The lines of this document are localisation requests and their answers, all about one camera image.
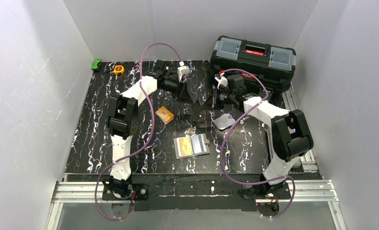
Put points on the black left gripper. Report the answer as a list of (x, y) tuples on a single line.
[(183, 87)]

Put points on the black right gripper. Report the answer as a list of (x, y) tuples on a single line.
[(215, 96)]

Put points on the orange credit card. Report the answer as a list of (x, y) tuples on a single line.
[(165, 115), (184, 147)]

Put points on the black credit card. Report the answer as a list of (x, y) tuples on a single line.
[(197, 119)]

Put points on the grey blue card holder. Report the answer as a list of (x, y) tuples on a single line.
[(200, 145)]

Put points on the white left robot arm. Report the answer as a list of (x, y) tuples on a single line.
[(122, 121)]

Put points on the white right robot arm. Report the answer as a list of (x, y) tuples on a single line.
[(291, 136)]

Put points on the black toolbox with clear lids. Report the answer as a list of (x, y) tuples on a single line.
[(274, 66)]

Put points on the yellow tape measure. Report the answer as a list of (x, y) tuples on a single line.
[(118, 69)]

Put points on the green small tool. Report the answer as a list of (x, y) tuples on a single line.
[(96, 65)]

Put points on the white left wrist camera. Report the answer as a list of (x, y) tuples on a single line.
[(182, 70)]

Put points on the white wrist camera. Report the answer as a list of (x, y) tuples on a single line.
[(182, 70), (221, 80)]

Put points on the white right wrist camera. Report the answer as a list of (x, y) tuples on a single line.
[(221, 80)]

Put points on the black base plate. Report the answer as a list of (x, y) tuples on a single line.
[(176, 191)]

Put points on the aluminium frame rails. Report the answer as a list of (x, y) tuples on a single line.
[(313, 204)]

